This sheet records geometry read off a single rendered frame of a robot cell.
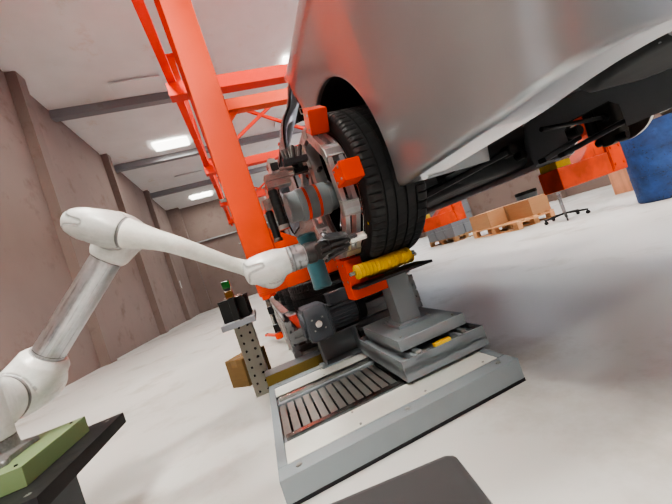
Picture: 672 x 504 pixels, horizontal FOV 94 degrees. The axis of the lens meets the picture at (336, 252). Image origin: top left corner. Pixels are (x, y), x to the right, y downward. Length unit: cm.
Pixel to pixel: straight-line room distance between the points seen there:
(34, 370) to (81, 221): 53
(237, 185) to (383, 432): 135
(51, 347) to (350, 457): 105
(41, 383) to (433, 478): 130
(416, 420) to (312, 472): 33
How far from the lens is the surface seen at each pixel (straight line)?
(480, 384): 119
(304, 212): 129
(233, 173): 184
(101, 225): 119
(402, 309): 140
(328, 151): 115
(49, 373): 148
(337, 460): 105
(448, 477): 42
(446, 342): 127
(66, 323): 143
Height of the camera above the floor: 60
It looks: 1 degrees up
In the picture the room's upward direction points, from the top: 19 degrees counter-clockwise
